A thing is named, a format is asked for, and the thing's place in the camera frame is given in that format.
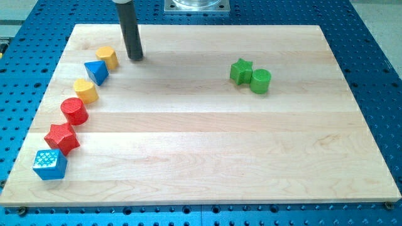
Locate yellow hexagon block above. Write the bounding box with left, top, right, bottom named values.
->
left=95, top=46, right=119, bottom=70

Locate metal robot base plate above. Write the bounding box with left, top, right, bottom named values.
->
left=164, top=0, right=231, bottom=13

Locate white rod collar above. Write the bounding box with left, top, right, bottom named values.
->
left=112, top=0, right=133, bottom=4

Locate green cylinder block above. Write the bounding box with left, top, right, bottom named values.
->
left=249, top=69, right=271, bottom=94

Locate blue triangle block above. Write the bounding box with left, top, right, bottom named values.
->
left=84, top=60, right=109, bottom=86

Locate light wooden board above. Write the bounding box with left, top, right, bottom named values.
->
left=1, top=24, right=401, bottom=207

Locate red cylinder block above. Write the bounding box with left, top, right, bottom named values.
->
left=60, top=97, right=89, bottom=126

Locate green star block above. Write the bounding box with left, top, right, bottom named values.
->
left=230, top=58, right=253, bottom=85

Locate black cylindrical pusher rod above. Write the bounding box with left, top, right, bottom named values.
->
left=115, top=1, right=143, bottom=61

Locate yellow heart block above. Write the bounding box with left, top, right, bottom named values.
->
left=73, top=78, right=99, bottom=104

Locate blue cube block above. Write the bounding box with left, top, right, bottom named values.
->
left=32, top=149, right=68, bottom=180

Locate red star block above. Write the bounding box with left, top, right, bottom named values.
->
left=44, top=122, right=80, bottom=156

